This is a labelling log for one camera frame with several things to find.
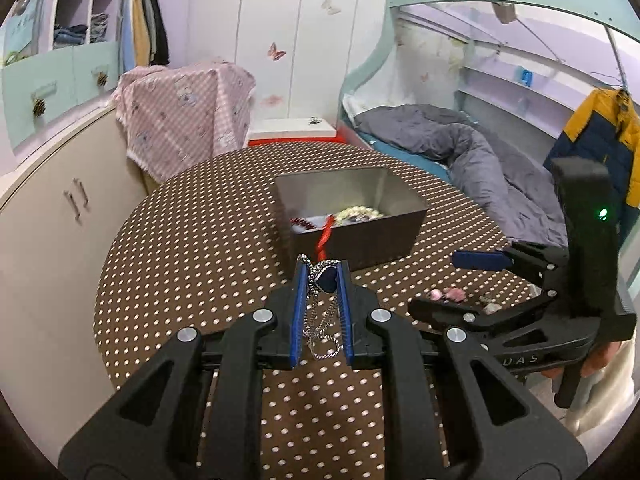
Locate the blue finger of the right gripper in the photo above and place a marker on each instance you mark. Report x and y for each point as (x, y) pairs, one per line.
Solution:
(465, 259)
(441, 312)

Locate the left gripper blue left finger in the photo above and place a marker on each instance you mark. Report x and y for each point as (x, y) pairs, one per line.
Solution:
(299, 301)

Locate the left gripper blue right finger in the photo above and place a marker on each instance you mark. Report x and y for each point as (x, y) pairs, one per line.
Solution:
(344, 296)

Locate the pink bunny charm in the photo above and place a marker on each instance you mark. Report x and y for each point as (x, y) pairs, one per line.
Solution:
(453, 294)

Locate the person right hand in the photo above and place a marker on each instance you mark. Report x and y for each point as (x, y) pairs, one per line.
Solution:
(599, 358)

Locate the dark metal storage box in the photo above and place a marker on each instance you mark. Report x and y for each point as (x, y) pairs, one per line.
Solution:
(365, 216)

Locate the grey duvet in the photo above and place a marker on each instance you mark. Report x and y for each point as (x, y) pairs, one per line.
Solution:
(514, 190)

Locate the brown polka dot tablecloth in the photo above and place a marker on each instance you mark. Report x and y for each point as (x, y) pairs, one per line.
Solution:
(204, 249)

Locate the teal bed sheet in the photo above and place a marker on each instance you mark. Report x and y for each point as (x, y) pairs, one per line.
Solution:
(417, 160)

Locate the red storage box white lid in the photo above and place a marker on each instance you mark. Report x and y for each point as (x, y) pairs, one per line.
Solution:
(291, 130)

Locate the yellow navy jacket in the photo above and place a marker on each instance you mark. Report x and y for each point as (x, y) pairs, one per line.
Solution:
(605, 128)

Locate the pink checkered cloth cover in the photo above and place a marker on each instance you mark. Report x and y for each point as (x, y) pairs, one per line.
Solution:
(175, 118)

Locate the white wardrobe with butterflies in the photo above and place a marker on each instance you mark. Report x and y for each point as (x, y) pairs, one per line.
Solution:
(299, 51)

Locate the beige low cabinet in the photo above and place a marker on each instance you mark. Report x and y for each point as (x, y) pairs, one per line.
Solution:
(57, 226)

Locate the hanging clothes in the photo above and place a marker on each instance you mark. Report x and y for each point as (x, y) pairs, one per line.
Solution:
(143, 38)

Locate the mint drawer unit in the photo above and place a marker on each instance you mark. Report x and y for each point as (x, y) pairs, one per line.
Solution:
(42, 88)

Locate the folded jeans stack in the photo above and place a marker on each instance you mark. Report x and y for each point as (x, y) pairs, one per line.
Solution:
(76, 35)

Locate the white cubby shelf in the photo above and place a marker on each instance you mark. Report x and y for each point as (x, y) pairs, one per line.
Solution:
(85, 5)

